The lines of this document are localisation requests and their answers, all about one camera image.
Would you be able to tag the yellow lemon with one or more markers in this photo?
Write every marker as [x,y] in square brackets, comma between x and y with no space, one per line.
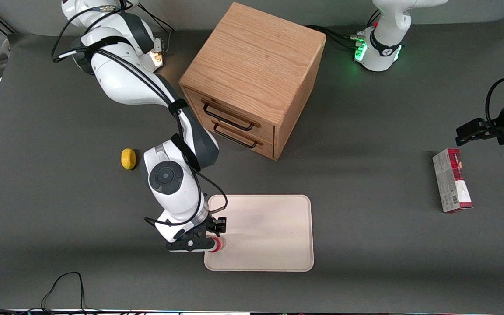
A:
[128,159]

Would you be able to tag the red plaid cardboard box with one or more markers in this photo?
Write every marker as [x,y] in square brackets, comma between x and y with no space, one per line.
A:
[451,181]

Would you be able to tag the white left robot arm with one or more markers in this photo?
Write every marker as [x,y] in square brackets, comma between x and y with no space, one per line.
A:
[383,43]

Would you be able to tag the wooden two-drawer cabinet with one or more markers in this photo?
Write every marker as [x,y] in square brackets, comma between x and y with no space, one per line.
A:
[256,57]

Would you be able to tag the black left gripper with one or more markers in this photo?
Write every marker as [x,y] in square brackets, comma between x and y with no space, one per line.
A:
[493,130]

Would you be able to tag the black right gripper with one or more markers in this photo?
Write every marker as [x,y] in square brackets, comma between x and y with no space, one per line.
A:
[212,223]

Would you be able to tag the beige plastic tray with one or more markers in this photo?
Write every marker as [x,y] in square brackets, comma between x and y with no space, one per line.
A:
[269,232]

